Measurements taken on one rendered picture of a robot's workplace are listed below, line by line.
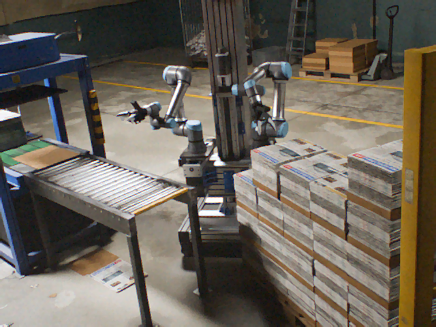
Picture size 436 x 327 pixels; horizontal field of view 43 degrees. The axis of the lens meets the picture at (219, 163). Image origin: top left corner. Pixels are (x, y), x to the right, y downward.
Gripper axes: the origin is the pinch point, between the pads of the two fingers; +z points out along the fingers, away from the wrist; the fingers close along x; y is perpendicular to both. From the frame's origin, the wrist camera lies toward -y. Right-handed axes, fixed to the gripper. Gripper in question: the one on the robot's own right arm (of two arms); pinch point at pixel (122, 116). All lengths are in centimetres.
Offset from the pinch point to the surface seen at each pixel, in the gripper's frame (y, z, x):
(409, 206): -37, 61, -216
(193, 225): 62, 0, -62
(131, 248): 56, 49, -56
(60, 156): 55, -5, 82
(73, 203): 51, 42, 7
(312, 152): 0, -30, -129
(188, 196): 42, 0, -58
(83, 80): -2, -33, 80
